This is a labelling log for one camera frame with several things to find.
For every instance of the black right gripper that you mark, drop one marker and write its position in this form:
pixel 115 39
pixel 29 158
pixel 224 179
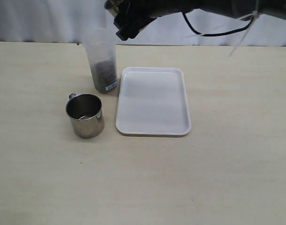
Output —
pixel 129 10

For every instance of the steel mug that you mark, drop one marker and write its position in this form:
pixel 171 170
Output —
pixel 112 6
pixel 86 115

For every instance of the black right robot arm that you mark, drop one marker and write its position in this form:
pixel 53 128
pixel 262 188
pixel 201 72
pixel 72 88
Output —
pixel 229 8

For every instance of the translucent plastic tumbler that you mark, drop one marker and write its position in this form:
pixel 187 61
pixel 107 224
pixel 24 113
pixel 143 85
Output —
pixel 99 45

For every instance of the white curtain backdrop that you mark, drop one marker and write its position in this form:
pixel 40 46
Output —
pixel 66 21

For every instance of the white plastic tray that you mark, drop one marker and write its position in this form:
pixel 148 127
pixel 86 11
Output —
pixel 153 102

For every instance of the white zip tie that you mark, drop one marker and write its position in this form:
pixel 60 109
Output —
pixel 253 17

